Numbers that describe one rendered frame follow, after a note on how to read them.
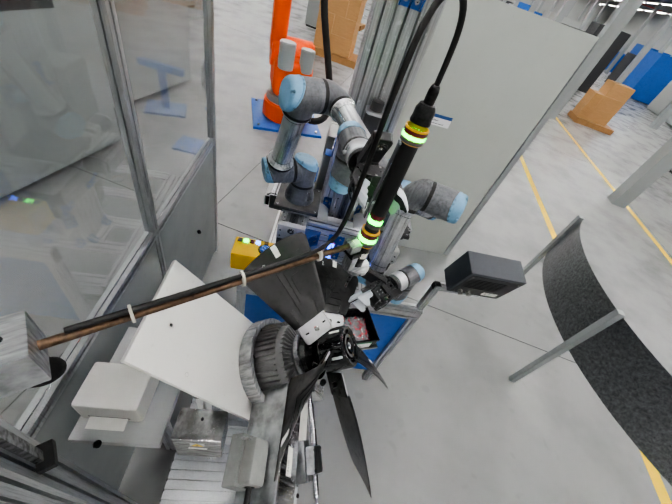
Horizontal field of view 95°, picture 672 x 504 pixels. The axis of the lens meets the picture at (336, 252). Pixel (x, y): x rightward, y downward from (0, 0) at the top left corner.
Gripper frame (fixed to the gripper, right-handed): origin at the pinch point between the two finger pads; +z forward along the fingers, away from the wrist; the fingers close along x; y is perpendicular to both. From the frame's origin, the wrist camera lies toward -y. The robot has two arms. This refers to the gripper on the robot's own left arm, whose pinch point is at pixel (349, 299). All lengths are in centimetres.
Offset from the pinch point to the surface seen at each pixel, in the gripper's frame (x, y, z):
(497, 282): -4, 23, -63
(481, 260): -8, 12, -60
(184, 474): 109, 9, 62
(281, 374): 0.9, 9.9, 31.8
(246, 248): 15.2, -42.2, 16.1
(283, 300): -15.1, -3.3, 27.1
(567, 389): 107, 117, -195
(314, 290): -15.2, -2.4, 17.9
